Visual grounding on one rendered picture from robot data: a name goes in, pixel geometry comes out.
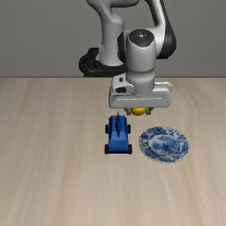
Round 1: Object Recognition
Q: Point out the yellow lemon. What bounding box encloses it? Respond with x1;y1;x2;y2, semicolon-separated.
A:
131;107;148;117

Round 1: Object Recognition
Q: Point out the blue toy car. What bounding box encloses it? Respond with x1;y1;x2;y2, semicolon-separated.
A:
103;111;133;155

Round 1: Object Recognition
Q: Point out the blue and white plate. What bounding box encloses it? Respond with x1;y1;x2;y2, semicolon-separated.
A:
138;126;191;163

